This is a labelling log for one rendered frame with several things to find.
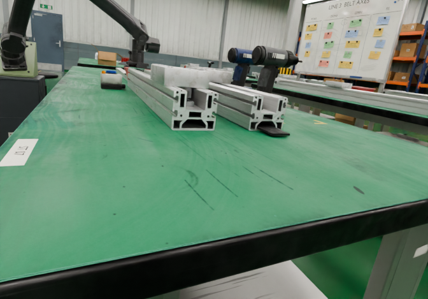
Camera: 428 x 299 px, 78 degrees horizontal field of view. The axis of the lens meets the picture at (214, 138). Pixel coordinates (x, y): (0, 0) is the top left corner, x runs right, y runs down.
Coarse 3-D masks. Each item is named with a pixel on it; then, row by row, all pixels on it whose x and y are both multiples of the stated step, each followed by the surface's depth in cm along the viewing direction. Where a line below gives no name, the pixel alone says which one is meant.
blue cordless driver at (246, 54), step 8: (232, 48) 106; (240, 48) 107; (232, 56) 105; (240, 56) 106; (248, 56) 107; (240, 64) 109; (248, 64) 109; (256, 64) 112; (240, 72) 109; (248, 72) 112; (240, 80) 110; (248, 88) 112
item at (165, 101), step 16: (128, 80) 123; (144, 80) 91; (144, 96) 85; (160, 96) 64; (176, 96) 56; (192, 96) 65; (208, 96) 59; (160, 112) 64; (176, 112) 56; (192, 112) 63; (208, 112) 58; (176, 128) 56; (192, 128) 58; (208, 128) 60
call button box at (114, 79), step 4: (104, 76) 106; (108, 76) 107; (112, 76) 107; (116, 76) 108; (120, 76) 108; (104, 80) 106; (108, 80) 107; (112, 80) 108; (116, 80) 108; (120, 80) 109; (104, 84) 107; (108, 84) 107; (112, 84) 108; (116, 84) 109; (120, 84) 109; (124, 84) 113; (104, 88) 107; (108, 88) 108; (112, 88) 108; (116, 88) 109; (120, 88) 110; (124, 88) 114
